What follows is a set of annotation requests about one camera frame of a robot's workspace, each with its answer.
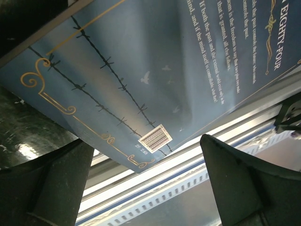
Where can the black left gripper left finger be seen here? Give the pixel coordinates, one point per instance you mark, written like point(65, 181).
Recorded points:
point(46, 191)

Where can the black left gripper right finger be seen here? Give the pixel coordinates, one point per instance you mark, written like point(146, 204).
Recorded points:
point(249, 191)

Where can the Nineteen Eighty-Four grey-blue book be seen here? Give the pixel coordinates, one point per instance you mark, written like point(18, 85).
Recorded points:
point(137, 79)

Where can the aluminium rail base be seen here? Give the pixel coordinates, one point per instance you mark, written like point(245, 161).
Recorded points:
point(109, 182)

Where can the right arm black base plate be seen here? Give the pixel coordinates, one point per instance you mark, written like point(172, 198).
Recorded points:
point(289, 116)

